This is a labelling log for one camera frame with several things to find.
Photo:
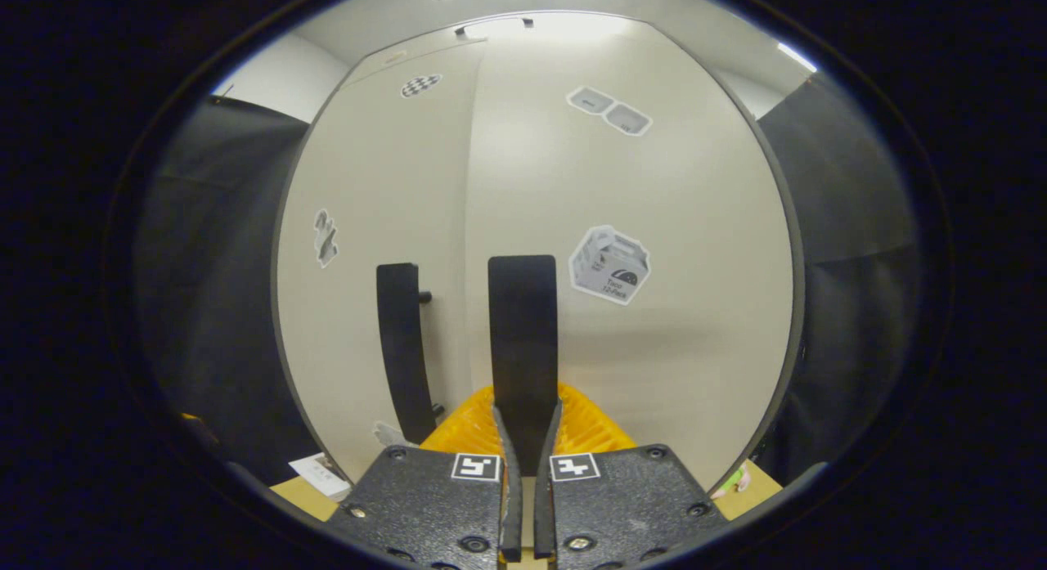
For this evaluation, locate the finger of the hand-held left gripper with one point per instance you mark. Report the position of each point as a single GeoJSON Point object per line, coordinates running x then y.
{"type": "Point", "coordinates": [200, 427]}

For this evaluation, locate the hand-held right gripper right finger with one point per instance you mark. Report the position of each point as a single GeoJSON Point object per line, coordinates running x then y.
{"type": "Point", "coordinates": [630, 504]}

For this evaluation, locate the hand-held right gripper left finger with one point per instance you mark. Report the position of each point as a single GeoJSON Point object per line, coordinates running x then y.
{"type": "Point", "coordinates": [425, 504]}

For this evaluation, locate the white shoe cabinet door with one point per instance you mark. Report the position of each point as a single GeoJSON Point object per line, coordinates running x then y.
{"type": "Point", "coordinates": [368, 186]}
{"type": "Point", "coordinates": [695, 226]}

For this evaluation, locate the white double-door shoe cabinet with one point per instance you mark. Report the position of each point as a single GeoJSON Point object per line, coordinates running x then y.
{"type": "Point", "coordinates": [425, 47]}

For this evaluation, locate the white paper sheet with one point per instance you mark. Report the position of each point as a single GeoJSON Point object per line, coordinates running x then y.
{"type": "Point", "coordinates": [321, 474]}

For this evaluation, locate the black backdrop cloth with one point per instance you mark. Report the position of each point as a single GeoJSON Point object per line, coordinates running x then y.
{"type": "Point", "coordinates": [859, 226]}
{"type": "Point", "coordinates": [213, 267]}

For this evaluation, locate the ceiling light panel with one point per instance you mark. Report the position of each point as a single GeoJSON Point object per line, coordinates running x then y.
{"type": "Point", "coordinates": [797, 57]}

